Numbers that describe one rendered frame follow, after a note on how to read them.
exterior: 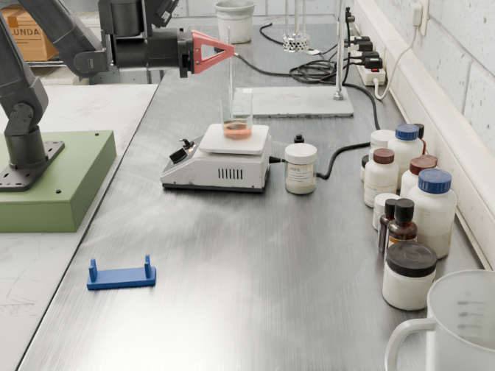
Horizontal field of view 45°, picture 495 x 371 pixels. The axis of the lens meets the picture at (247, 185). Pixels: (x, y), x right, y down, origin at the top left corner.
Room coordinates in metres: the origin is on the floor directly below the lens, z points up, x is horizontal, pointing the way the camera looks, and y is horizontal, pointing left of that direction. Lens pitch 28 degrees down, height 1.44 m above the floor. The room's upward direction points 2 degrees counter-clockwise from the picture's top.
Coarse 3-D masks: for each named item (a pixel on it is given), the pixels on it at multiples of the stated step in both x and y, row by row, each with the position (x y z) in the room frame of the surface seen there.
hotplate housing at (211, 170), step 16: (192, 160) 1.00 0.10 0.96; (208, 160) 0.99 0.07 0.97; (224, 160) 0.99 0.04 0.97; (240, 160) 0.99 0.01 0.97; (256, 160) 0.98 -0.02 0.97; (272, 160) 1.05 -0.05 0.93; (176, 176) 1.00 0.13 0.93; (192, 176) 1.00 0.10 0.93; (208, 176) 0.99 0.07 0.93; (224, 176) 0.99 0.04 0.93; (240, 176) 0.98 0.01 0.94; (256, 176) 0.98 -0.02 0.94
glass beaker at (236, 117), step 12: (216, 96) 1.05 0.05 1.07; (228, 96) 1.07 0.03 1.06; (240, 96) 1.08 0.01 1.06; (252, 96) 1.05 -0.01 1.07; (228, 108) 1.02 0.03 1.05; (240, 108) 1.02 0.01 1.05; (252, 108) 1.04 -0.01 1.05; (228, 120) 1.02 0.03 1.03; (240, 120) 1.02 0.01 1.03; (252, 120) 1.04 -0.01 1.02; (228, 132) 1.03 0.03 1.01; (240, 132) 1.02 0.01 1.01; (252, 132) 1.04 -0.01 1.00
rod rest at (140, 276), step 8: (144, 264) 0.71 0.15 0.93; (96, 272) 0.73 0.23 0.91; (104, 272) 0.73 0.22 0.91; (112, 272) 0.73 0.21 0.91; (120, 272) 0.73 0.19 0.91; (128, 272) 0.73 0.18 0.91; (136, 272) 0.73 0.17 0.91; (144, 272) 0.73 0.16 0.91; (152, 272) 0.73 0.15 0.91; (88, 280) 0.71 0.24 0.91; (96, 280) 0.71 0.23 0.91; (104, 280) 0.71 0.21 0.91; (112, 280) 0.71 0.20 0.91; (120, 280) 0.71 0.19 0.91; (128, 280) 0.71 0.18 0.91; (136, 280) 0.71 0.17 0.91; (144, 280) 0.71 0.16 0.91; (152, 280) 0.71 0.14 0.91; (88, 288) 0.70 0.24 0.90; (96, 288) 0.71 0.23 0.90; (104, 288) 0.71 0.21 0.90
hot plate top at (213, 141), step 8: (208, 128) 1.09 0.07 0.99; (216, 128) 1.09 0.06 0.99; (256, 128) 1.08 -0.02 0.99; (264, 128) 1.08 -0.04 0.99; (208, 136) 1.05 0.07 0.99; (216, 136) 1.05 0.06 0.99; (256, 136) 1.05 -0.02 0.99; (264, 136) 1.04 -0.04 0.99; (200, 144) 1.02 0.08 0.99; (208, 144) 1.01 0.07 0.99; (216, 144) 1.01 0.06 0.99; (224, 144) 1.01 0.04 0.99; (232, 144) 1.01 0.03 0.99; (240, 144) 1.01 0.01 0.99; (248, 144) 1.01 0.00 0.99; (256, 144) 1.01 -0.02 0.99; (264, 144) 1.02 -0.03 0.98; (224, 152) 0.99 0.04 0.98; (232, 152) 0.99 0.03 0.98; (240, 152) 0.99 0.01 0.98; (248, 152) 0.99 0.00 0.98; (256, 152) 0.98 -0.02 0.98
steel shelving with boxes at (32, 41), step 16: (16, 16) 3.12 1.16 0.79; (80, 16) 3.30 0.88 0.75; (96, 16) 3.27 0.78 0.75; (144, 16) 3.08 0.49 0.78; (16, 32) 3.12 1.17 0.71; (32, 32) 3.12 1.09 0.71; (96, 32) 3.20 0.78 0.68; (144, 32) 3.08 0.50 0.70; (32, 48) 3.12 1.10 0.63; (48, 48) 3.15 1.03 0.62; (32, 64) 3.44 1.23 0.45; (48, 64) 3.43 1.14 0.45; (64, 64) 3.09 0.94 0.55; (112, 64) 3.08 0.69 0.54; (48, 80) 3.13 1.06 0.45; (64, 80) 3.12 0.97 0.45; (80, 80) 3.24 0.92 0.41
